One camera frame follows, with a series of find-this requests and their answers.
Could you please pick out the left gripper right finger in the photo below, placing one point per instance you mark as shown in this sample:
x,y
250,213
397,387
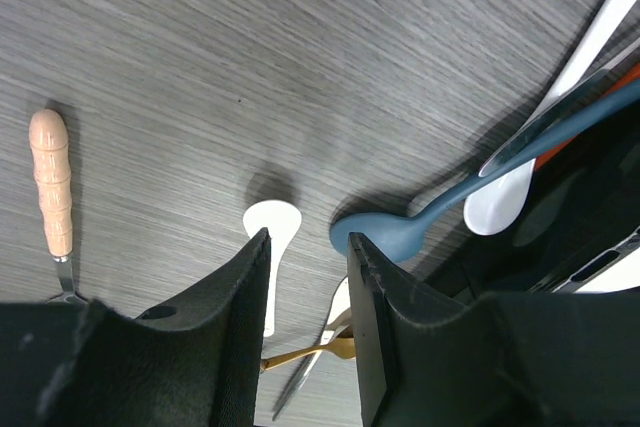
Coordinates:
x,y
508,359

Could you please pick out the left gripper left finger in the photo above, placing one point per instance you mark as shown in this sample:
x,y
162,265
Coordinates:
x,y
192,360

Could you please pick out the steel spoon wooden handle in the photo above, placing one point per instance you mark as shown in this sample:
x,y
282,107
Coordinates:
x,y
49,143

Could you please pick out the small white ceramic spoon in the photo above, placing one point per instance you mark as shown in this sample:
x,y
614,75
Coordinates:
x,y
283,220

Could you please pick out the large white rice spoon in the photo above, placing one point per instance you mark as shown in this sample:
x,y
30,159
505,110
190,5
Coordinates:
x,y
606,270

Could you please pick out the white spoon behind tray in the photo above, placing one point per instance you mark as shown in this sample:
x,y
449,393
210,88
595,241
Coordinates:
x,y
497,205

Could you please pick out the blue silicone spoon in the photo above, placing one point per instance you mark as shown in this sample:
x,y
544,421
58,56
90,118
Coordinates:
x,y
400,238

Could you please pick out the black utensil tray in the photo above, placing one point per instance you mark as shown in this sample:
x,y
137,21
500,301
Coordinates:
x,y
585,197

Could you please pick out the green handled fork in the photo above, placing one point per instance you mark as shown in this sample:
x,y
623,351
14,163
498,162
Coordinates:
x,y
342,346

